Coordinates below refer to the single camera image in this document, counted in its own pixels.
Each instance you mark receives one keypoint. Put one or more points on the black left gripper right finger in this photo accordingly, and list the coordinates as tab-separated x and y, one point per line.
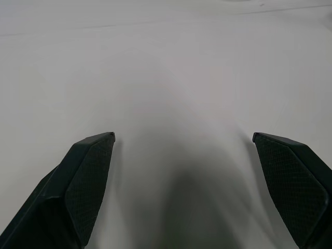
293	179

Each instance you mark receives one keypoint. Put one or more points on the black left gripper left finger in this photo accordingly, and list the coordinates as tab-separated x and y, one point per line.
77	186

